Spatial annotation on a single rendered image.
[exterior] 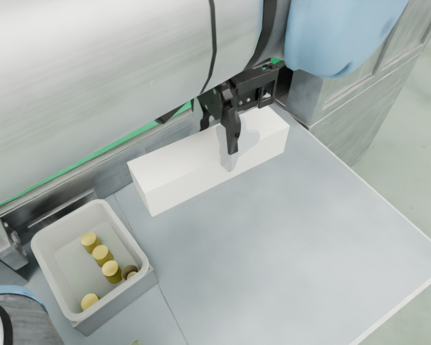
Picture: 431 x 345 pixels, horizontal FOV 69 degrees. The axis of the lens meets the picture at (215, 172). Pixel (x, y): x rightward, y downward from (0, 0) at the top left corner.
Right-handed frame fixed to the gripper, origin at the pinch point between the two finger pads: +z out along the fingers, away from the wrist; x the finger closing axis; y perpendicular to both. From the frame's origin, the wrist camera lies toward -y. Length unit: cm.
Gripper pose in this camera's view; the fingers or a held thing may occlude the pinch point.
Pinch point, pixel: (213, 152)
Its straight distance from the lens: 47.3
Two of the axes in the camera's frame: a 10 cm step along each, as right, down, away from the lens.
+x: -5.2, -6.7, 5.3
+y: 8.5, -4.1, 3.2
